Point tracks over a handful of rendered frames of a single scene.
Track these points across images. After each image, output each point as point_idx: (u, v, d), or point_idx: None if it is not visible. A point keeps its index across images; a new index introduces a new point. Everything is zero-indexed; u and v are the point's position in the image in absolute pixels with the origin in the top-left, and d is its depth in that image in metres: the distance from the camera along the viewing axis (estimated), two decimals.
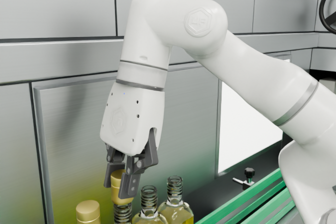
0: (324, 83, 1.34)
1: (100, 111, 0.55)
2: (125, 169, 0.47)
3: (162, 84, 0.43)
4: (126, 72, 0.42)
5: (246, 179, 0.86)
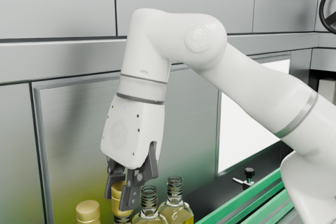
0: (324, 83, 1.34)
1: (100, 111, 0.55)
2: (126, 181, 0.48)
3: (162, 97, 0.44)
4: (127, 86, 0.42)
5: (246, 179, 0.86)
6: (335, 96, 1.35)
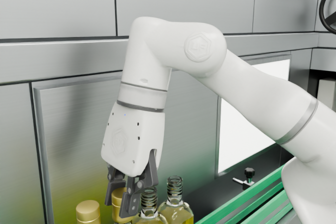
0: (324, 83, 1.34)
1: (100, 111, 0.55)
2: (126, 187, 0.48)
3: (162, 105, 0.44)
4: (127, 94, 0.43)
5: (246, 179, 0.86)
6: (335, 96, 1.35)
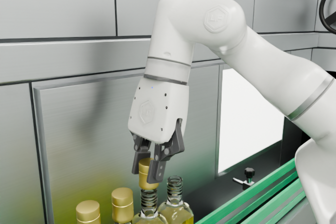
0: None
1: (100, 111, 0.55)
2: (126, 187, 0.48)
3: (186, 78, 0.48)
4: (155, 67, 0.46)
5: (246, 179, 0.86)
6: None
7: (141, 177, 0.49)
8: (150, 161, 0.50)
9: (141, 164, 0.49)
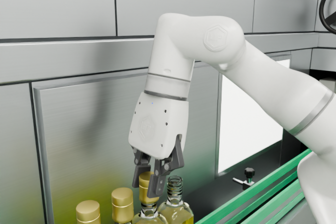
0: (324, 83, 1.34)
1: (100, 111, 0.55)
2: (126, 187, 0.48)
3: (186, 94, 0.48)
4: (155, 84, 0.47)
5: (246, 179, 0.86)
6: None
7: (141, 191, 0.50)
8: (150, 175, 0.51)
9: (141, 178, 0.50)
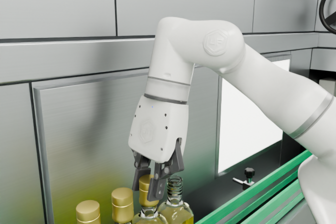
0: (324, 83, 1.34)
1: (100, 111, 0.55)
2: (126, 187, 0.48)
3: (186, 98, 0.48)
4: (155, 88, 0.47)
5: (246, 179, 0.86)
6: (335, 96, 1.35)
7: (141, 194, 0.50)
8: (150, 178, 0.51)
9: (141, 181, 0.50)
